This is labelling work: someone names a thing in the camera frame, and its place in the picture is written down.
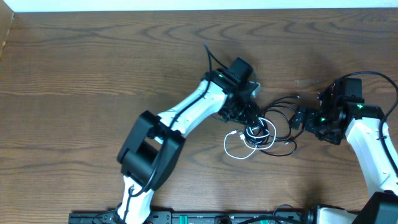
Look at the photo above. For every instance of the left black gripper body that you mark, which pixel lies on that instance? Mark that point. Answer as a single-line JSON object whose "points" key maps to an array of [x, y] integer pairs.
{"points": [[240, 111]]}

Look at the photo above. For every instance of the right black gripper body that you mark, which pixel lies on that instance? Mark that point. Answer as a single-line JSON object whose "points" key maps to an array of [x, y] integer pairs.
{"points": [[321, 124]]}

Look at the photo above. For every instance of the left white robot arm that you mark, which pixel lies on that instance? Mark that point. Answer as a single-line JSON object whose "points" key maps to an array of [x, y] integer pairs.
{"points": [[153, 146]]}

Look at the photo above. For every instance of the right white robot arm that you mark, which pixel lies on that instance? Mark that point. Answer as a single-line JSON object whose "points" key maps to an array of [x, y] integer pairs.
{"points": [[369, 137]]}

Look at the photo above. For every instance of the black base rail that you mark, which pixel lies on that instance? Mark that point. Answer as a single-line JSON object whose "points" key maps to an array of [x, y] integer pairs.
{"points": [[286, 213]]}

